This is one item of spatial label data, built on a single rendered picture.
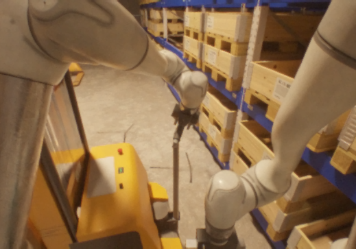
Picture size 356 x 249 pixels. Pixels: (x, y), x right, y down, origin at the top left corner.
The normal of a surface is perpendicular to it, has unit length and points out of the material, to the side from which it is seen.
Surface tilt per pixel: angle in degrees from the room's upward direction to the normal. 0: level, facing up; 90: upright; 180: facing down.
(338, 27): 91
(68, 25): 112
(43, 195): 90
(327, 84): 107
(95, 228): 0
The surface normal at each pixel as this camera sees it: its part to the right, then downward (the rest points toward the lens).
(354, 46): -0.82, 0.41
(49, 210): 0.25, 0.48
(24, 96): 0.62, 0.17
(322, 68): -0.93, 0.30
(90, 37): 0.48, 0.73
